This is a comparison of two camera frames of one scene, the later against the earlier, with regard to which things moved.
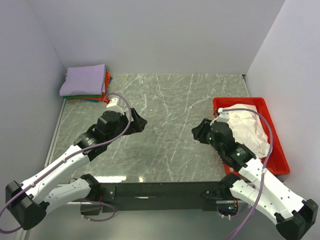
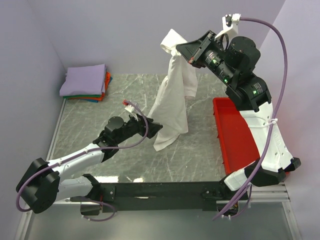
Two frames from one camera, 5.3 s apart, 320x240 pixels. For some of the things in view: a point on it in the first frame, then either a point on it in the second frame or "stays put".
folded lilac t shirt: x=84 y=80 stays put
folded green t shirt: x=83 y=96 stays put
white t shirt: x=250 y=128 to x=180 y=85
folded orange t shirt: x=107 y=79 stays put
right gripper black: x=199 y=131 to x=192 y=50
